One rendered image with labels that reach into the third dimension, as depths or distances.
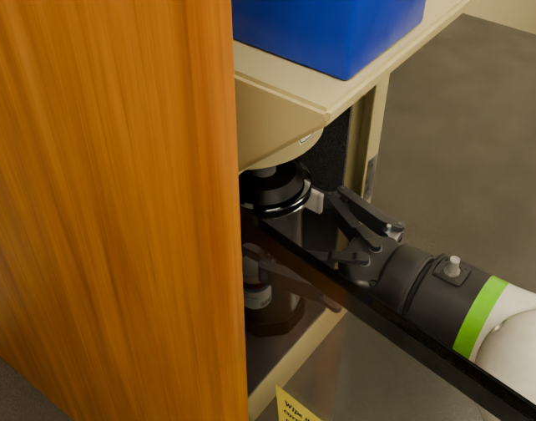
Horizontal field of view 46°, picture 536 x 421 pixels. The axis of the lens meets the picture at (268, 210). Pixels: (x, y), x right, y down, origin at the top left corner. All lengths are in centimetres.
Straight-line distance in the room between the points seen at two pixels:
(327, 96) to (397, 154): 92
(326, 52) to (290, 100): 4
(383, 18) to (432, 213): 79
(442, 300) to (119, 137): 38
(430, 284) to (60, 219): 35
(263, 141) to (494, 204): 85
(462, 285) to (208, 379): 28
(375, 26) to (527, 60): 131
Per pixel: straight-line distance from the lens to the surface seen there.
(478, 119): 143
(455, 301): 63
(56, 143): 43
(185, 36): 28
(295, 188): 70
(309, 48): 39
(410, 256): 66
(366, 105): 77
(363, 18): 38
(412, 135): 134
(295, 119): 38
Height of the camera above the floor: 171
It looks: 43 degrees down
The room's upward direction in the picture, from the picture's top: straight up
